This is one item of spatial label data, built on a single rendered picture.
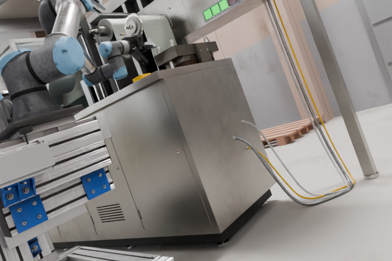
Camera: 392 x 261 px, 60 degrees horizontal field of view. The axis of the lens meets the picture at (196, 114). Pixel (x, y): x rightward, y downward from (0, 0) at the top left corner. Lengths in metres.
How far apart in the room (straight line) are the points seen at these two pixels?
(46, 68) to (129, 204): 1.08
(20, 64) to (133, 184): 0.97
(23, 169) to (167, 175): 0.85
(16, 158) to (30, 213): 0.23
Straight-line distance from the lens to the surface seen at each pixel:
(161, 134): 1.65
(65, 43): 1.17
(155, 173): 1.77
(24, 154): 1.03
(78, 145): 1.21
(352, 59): 4.43
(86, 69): 1.74
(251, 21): 5.04
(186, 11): 2.21
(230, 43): 5.29
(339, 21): 4.45
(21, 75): 1.22
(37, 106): 1.19
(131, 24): 2.05
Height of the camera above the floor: 0.66
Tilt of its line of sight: level
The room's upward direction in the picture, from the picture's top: 20 degrees counter-clockwise
